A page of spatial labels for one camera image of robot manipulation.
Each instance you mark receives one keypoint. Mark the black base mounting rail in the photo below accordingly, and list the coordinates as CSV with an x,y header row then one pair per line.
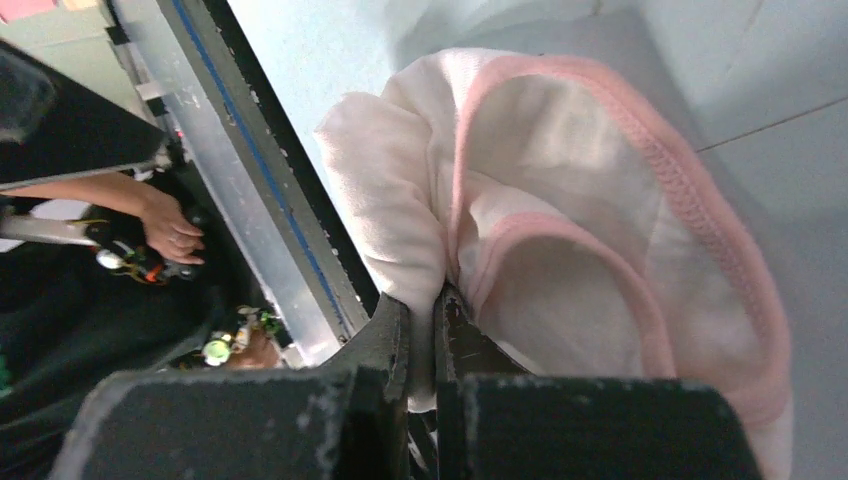
x,y
286,168

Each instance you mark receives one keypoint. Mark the operator bare hand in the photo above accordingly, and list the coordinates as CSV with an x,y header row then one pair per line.
x,y
166,228

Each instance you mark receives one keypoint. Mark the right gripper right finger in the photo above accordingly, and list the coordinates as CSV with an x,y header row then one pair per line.
x,y
461,349

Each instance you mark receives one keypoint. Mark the operator bare forearm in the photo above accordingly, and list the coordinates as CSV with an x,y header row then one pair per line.
x,y
115,191

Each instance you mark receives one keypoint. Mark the white pink-trimmed underwear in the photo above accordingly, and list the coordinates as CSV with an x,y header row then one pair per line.
x,y
580,227

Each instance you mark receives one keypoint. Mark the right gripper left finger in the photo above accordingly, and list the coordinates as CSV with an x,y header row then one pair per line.
x,y
368,432

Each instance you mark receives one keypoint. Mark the black teleoperation handle device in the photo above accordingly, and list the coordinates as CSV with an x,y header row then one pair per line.
x,y
120,246

